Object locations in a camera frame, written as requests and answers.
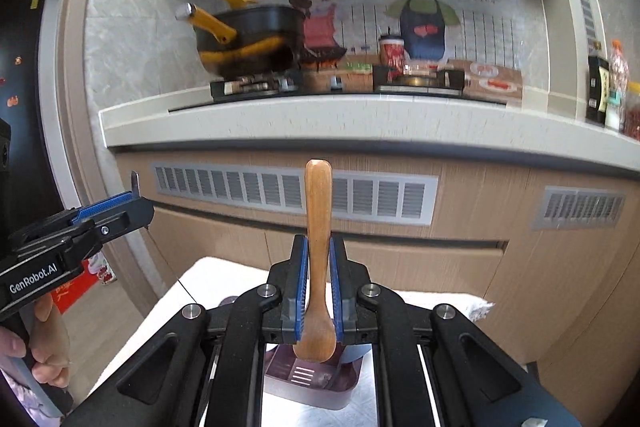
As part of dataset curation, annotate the thin metal utensil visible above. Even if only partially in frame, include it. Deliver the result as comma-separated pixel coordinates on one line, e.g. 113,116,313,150
131,171,201,305

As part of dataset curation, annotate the red printed bag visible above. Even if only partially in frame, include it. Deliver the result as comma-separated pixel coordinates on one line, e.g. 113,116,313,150
52,257,117,314

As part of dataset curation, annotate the dark soy sauce bottle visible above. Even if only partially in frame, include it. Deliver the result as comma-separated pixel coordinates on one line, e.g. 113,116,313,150
586,41,611,125

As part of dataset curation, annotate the black refrigerator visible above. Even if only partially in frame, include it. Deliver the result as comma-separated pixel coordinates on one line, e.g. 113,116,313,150
0,0,66,258

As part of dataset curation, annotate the brown door frame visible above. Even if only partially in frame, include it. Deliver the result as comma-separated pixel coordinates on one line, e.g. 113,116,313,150
57,0,166,318

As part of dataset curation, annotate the clear bottle orange cap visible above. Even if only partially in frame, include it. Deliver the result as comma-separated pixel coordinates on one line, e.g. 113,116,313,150
607,39,630,108

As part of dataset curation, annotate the person's left hand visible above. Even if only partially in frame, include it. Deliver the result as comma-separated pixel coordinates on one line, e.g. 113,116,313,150
0,294,72,389

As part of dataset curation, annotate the white cloth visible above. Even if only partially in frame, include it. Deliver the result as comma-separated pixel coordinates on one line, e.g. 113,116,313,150
87,257,496,427

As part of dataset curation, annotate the purple utensil tray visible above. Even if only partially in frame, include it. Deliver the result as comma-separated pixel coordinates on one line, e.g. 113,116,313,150
262,343,376,410

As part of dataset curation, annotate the long vent grille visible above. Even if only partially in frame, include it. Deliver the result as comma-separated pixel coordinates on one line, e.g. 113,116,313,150
151,161,440,226

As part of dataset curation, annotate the short vent grille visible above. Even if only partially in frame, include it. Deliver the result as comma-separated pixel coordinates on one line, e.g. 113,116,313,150
531,186,627,230

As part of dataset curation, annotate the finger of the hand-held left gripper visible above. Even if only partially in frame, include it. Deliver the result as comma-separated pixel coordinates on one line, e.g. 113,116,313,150
62,196,156,268
9,191,141,253

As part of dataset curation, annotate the wooden spoon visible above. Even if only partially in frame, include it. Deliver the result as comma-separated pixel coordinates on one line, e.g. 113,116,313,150
292,159,337,363

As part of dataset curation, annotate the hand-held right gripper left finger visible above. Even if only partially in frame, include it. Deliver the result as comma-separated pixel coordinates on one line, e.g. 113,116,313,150
60,234,311,427

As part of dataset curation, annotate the red paper cup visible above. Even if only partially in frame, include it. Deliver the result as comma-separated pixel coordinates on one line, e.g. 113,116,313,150
378,34,407,80

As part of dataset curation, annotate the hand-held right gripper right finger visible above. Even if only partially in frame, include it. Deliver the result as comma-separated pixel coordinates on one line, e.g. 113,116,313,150
327,235,583,427

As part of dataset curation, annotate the narrow wall vent grille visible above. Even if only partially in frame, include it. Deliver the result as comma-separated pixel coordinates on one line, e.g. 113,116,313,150
575,0,598,45

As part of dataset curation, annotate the black pot yellow handle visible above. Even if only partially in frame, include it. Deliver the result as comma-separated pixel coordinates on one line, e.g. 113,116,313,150
175,2,307,78

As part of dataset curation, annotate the yellow lid chili jar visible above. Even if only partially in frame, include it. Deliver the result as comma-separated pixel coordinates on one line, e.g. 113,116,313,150
622,81,640,138

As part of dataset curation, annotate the black gas stove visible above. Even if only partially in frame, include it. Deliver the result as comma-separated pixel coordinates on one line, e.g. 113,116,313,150
167,62,506,112

